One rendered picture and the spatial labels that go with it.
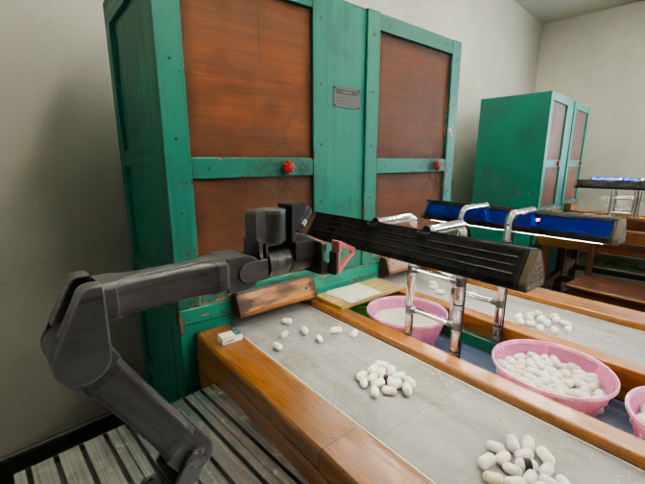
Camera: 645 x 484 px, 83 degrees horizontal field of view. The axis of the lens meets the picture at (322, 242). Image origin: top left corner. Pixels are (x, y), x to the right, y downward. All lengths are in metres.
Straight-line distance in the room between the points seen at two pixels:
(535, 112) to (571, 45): 2.61
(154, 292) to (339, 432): 0.42
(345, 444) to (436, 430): 0.20
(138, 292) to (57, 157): 1.26
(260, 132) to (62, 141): 0.87
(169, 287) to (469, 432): 0.62
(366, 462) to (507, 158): 3.10
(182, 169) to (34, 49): 0.89
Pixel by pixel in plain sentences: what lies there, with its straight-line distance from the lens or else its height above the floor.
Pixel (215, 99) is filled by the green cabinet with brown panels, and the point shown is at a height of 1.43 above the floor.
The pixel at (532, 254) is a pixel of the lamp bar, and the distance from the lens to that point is 0.72.
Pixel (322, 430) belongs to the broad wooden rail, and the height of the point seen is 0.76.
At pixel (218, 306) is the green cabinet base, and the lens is 1.18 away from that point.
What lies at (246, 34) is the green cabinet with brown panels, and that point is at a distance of 1.22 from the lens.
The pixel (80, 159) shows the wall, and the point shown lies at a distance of 1.79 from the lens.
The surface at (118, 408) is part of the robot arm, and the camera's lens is 0.62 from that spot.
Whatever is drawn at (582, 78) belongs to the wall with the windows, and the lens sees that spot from 5.93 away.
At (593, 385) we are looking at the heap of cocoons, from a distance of 1.12.
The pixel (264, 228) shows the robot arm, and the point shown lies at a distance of 0.65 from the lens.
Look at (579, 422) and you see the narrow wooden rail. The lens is 0.93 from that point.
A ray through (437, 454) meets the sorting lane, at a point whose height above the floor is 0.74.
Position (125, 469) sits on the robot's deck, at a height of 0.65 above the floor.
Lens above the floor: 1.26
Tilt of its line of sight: 12 degrees down
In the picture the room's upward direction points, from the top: straight up
